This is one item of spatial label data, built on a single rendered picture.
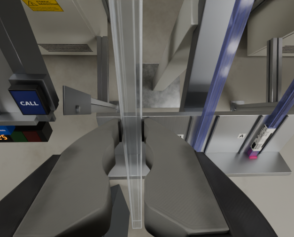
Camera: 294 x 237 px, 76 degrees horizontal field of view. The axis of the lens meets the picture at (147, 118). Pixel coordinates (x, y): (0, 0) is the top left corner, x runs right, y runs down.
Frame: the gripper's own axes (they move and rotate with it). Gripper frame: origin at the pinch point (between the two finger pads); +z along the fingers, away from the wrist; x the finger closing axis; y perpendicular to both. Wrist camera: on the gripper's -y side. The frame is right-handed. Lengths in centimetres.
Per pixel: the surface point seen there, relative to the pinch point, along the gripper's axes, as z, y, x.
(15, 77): 16.4, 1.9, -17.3
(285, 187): 64, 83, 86
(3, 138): 24.3, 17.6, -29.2
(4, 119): 19.5, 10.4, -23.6
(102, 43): 70, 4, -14
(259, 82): 93, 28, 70
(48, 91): 16.7, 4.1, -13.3
